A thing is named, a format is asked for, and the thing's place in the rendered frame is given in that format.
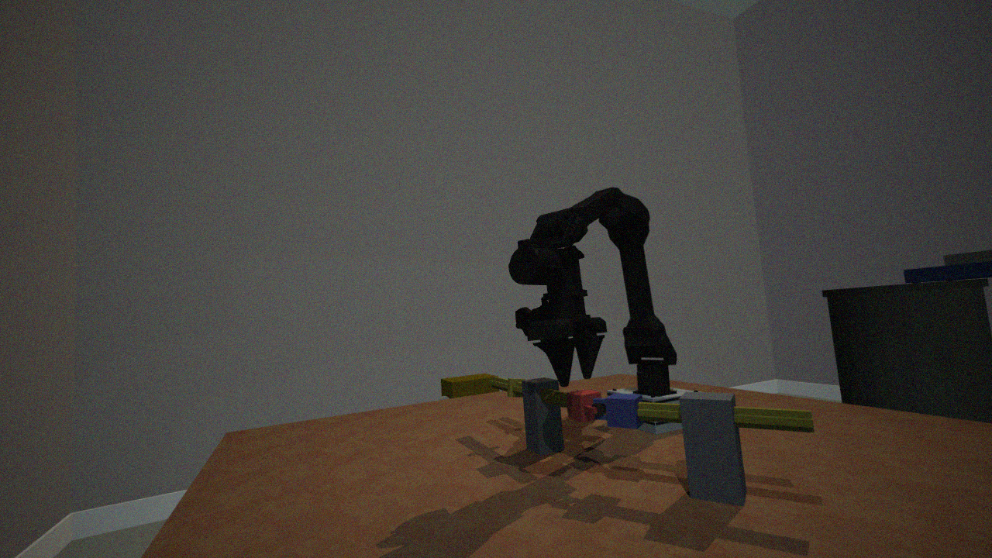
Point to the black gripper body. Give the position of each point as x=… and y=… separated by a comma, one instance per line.
x=566, y=306

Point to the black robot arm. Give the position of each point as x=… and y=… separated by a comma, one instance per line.
x=538, y=261

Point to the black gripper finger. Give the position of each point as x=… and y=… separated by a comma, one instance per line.
x=560, y=354
x=587, y=351

